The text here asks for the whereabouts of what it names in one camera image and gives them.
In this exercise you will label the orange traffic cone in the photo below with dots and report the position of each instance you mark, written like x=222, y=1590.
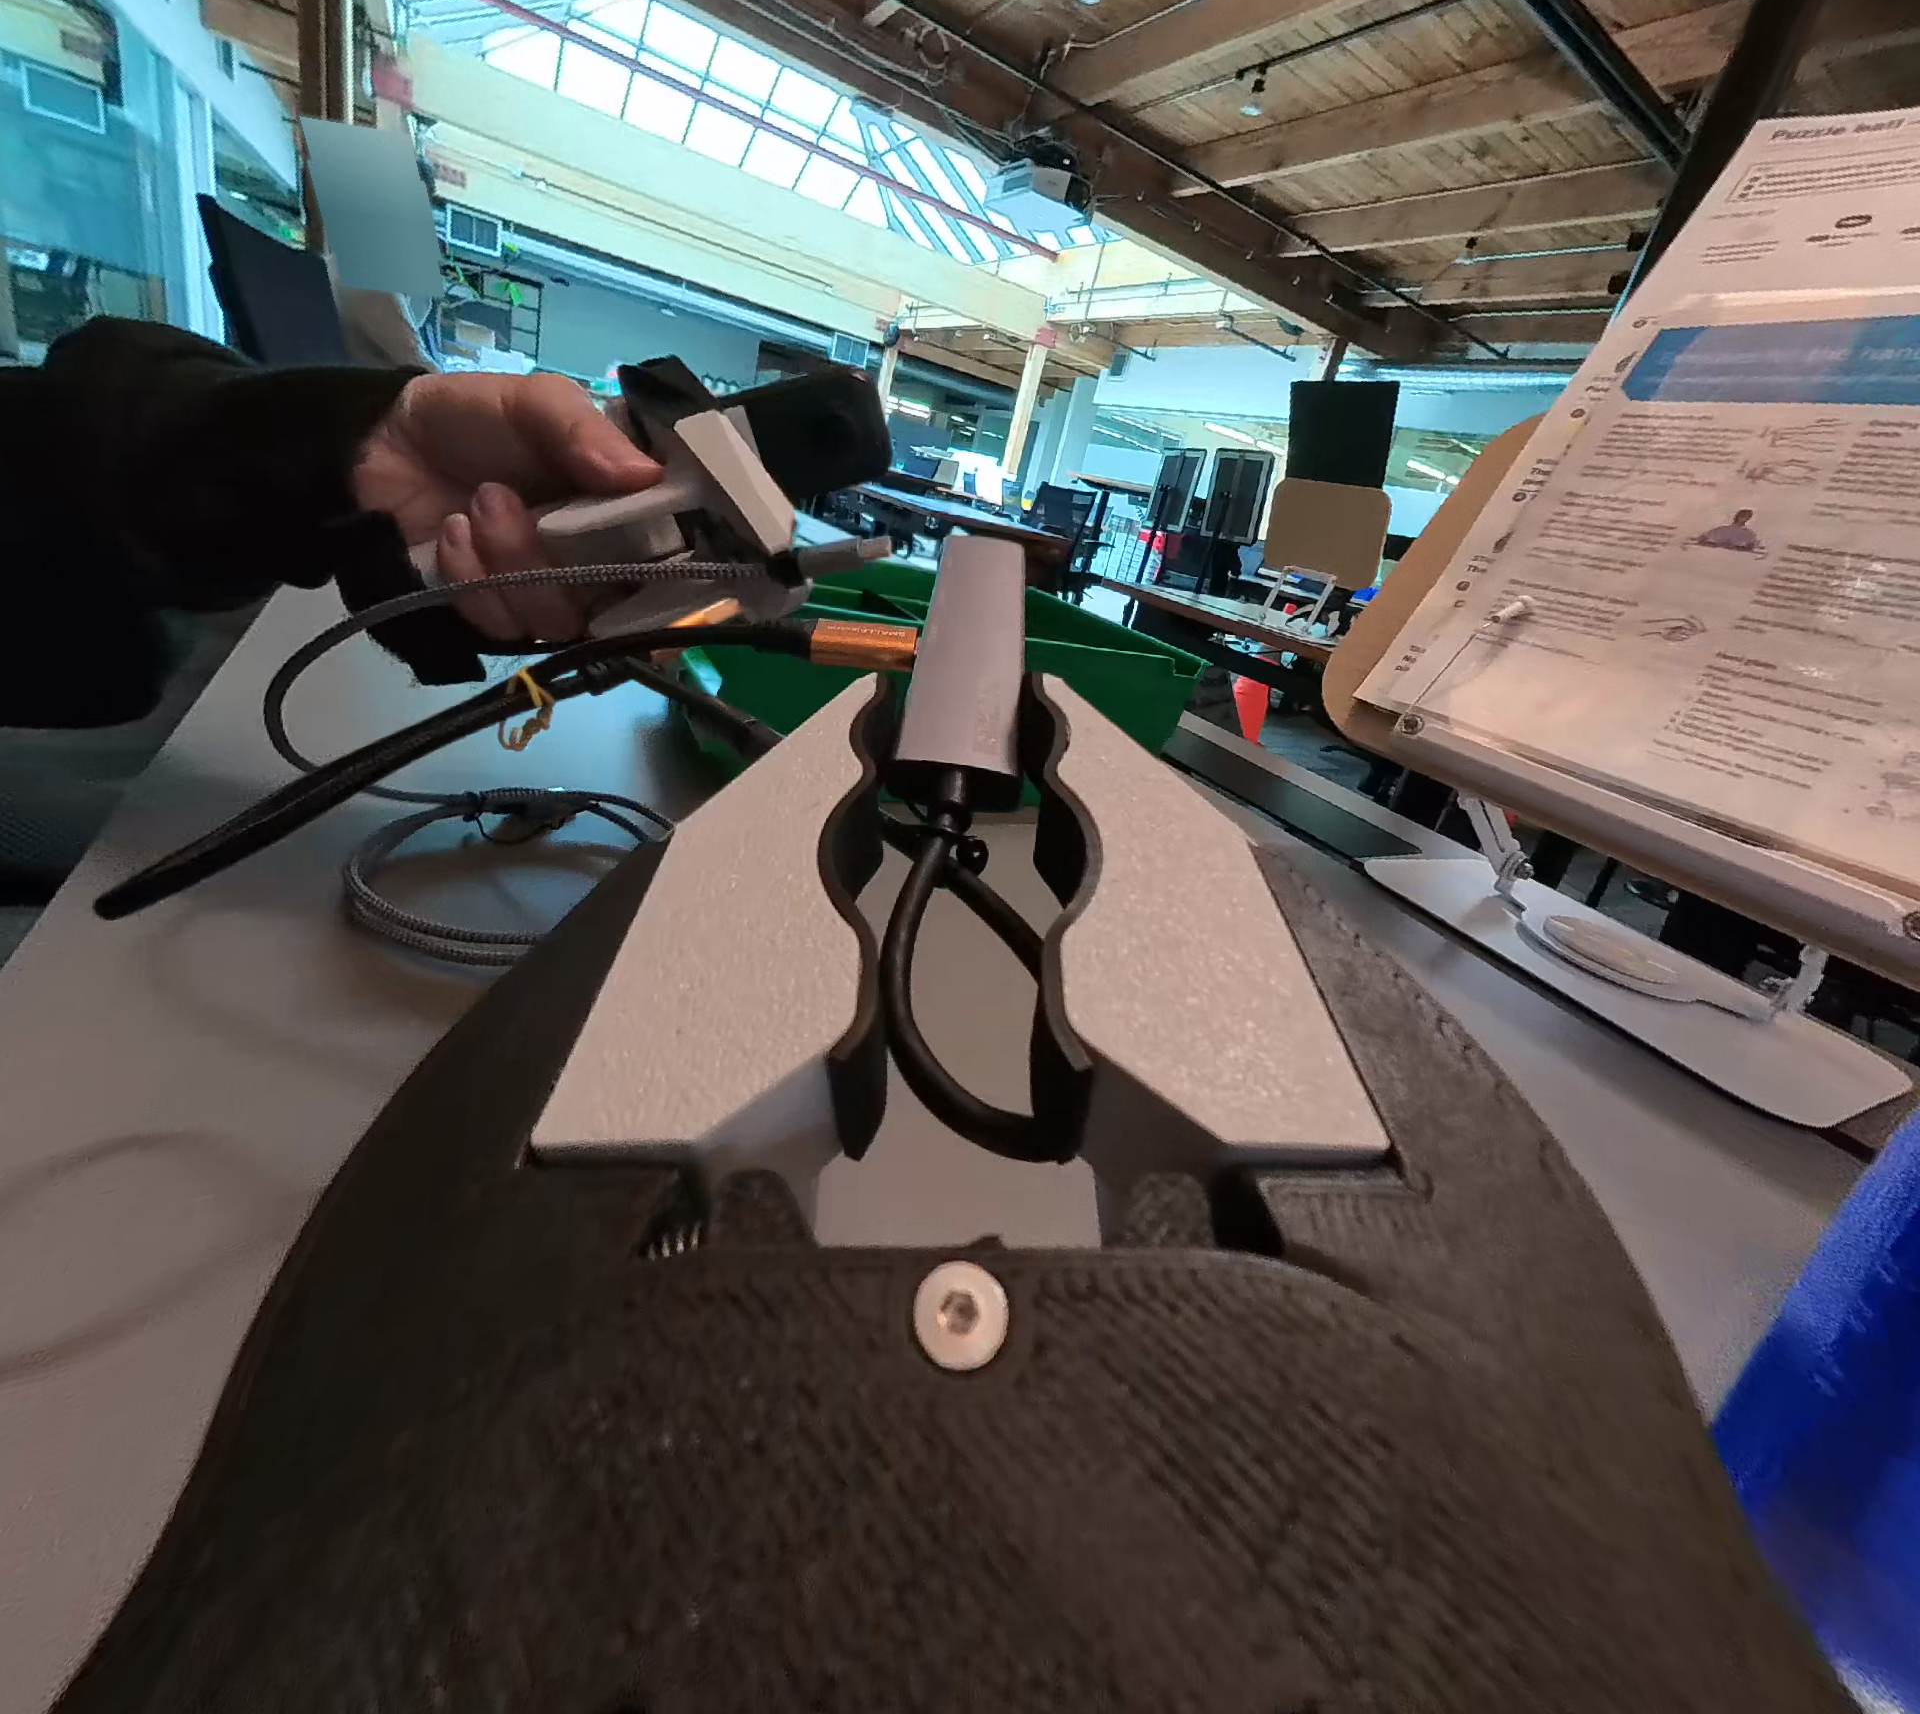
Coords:
x=1249, y=706

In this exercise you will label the instruction sheets on stand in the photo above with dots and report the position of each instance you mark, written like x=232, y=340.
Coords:
x=1724, y=1046

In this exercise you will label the printed instruction sheet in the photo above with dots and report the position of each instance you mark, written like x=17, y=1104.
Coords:
x=1724, y=575

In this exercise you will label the grey usb hub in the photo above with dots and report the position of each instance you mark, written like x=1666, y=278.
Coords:
x=960, y=679

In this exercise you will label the black upright panel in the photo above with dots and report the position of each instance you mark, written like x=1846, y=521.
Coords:
x=1342, y=433

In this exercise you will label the green plastic bin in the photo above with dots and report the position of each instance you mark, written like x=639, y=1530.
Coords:
x=1110, y=694

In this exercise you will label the grey desk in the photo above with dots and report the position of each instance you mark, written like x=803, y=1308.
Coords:
x=224, y=1069

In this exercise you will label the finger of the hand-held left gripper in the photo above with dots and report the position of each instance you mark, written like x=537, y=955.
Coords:
x=661, y=604
x=734, y=477

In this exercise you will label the person's left hand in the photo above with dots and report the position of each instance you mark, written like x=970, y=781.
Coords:
x=495, y=438

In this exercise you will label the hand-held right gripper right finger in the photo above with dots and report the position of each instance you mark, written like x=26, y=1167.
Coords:
x=1214, y=979

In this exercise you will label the blue plastic bin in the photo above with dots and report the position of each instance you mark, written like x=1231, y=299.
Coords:
x=1830, y=1415

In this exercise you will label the black stand pole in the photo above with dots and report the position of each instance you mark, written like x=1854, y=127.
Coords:
x=1755, y=34

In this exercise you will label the white ceiling unit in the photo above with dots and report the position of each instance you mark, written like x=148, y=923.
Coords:
x=1028, y=185

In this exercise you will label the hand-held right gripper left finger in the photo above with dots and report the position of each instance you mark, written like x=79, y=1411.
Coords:
x=704, y=979

